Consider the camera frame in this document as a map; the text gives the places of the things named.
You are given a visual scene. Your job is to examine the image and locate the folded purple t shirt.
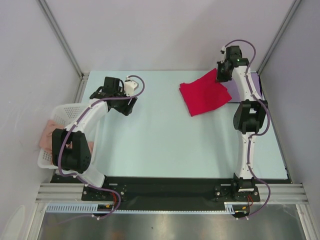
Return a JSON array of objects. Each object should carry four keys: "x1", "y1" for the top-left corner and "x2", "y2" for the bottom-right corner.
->
[{"x1": 221, "y1": 72, "x2": 261, "y2": 103}]

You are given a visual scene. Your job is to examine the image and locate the right aluminium frame post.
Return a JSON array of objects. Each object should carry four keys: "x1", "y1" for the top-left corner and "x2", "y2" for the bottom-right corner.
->
[{"x1": 256, "y1": 0, "x2": 303, "y2": 76}]

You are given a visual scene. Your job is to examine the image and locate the aluminium frame post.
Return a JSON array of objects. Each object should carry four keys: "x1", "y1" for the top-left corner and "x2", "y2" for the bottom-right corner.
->
[
  {"x1": 36, "y1": 0, "x2": 84, "y2": 79},
  {"x1": 256, "y1": 0, "x2": 303, "y2": 76}
]

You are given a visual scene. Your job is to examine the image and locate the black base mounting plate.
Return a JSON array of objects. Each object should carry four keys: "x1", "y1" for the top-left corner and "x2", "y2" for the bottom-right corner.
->
[{"x1": 50, "y1": 174, "x2": 290, "y2": 212}]

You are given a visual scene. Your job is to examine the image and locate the white plastic laundry basket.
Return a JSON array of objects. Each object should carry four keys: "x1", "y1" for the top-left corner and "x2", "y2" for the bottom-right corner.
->
[{"x1": 37, "y1": 103, "x2": 104, "y2": 174}]

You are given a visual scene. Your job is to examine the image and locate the purple cable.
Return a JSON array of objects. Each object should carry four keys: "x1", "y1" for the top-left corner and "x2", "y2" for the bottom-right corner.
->
[
  {"x1": 223, "y1": 39, "x2": 273, "y2": 221},
  {"x1": 56, "y1": 74, "x2": 146, "y2": 225}
]

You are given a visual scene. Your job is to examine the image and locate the aluminium rail front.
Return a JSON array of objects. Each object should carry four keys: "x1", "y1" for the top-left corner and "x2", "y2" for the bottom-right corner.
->
[{"x1": 36, "y1": 183, "x2": 309, "y2": 205}]

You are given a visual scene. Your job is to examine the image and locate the white slotted cable duct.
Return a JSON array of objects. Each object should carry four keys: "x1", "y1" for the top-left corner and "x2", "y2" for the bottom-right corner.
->
[{"x1": 45, "y1": 203, "x2": 240, "y2": 215}]

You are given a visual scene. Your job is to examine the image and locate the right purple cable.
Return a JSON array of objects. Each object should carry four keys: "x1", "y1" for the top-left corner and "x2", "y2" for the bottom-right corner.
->
[{"x1": 223, "y1": 39, "x2": 273, "y2": 221}]

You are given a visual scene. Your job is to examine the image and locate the pink t shirt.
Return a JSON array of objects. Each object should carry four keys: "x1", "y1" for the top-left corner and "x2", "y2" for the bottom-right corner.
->
[{"x1": 37, "y1": 118, "x2": 95, "y2": 153}]

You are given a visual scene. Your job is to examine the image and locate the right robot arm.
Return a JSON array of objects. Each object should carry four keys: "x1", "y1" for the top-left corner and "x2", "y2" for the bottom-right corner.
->
[{"x1": 216, "y1": 44, "x2": 271, "y2": 202}]

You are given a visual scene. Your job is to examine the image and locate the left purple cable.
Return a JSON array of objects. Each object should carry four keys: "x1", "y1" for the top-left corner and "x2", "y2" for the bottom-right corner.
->
[{"x1": 56, "y1": 74, "x2": 146, "y2": 225}]

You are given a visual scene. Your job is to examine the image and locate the left aluminium frame post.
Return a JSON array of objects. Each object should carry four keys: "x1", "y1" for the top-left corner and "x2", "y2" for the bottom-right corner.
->
[{"x1": 36, "y1": 0, "x2": 84, "y2": 79}]

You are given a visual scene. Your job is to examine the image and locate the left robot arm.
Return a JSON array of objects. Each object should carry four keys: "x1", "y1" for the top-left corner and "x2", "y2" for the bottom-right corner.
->
[{"x1": 51, "y1": 75, "x2": 145, "y2": 200}]

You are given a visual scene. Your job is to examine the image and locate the red t shirt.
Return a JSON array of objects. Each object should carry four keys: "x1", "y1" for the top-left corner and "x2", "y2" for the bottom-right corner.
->
[{"x1": 179, "y1": 68, "x2": 232, "y2": 117}]

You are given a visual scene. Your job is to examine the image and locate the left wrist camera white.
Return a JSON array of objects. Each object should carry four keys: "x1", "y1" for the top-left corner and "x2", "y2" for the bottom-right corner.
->
[{"x1": 124, "y1": 76, "x2": 139, "y2": 97}]

